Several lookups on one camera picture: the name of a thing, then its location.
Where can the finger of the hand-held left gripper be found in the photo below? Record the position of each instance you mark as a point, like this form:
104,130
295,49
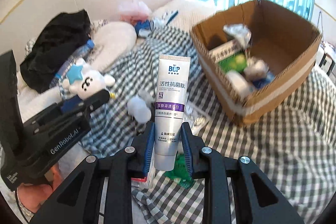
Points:
97,99
44,113

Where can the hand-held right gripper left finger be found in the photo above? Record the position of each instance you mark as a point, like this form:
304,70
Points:
148,150

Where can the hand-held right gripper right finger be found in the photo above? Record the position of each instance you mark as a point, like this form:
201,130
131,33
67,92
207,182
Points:
187,150

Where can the white plush toy blue star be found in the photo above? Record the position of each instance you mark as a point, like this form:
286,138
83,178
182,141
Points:
86,82

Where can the silver purple toothpaste tube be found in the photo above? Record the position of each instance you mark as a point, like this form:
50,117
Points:
170,98

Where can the brown cardboard box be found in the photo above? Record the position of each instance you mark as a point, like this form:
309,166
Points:
283,37

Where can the person's left hand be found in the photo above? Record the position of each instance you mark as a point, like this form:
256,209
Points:
34,195

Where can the green packet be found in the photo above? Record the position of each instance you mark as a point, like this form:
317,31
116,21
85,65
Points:
178,171

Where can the clear plastic packet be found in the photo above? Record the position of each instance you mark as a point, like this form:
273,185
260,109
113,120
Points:
198,121

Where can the red white small box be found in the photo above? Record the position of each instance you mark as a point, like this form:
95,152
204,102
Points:
141,182

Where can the small white bottle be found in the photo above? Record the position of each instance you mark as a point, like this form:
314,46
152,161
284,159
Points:
139,109

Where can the clear water bottle blue cap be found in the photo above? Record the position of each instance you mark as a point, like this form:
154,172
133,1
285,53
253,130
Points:
76,56

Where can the black cloth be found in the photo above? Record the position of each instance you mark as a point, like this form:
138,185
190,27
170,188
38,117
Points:
52,43

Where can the blue white cloth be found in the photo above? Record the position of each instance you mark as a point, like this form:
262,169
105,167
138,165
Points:
147,26

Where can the pink plastic bag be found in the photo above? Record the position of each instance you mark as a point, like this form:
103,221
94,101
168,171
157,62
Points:
134,10

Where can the white quilted pillow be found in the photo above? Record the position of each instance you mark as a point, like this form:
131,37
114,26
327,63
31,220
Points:
189,14

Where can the silver foil packet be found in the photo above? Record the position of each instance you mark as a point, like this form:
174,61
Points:
239,33

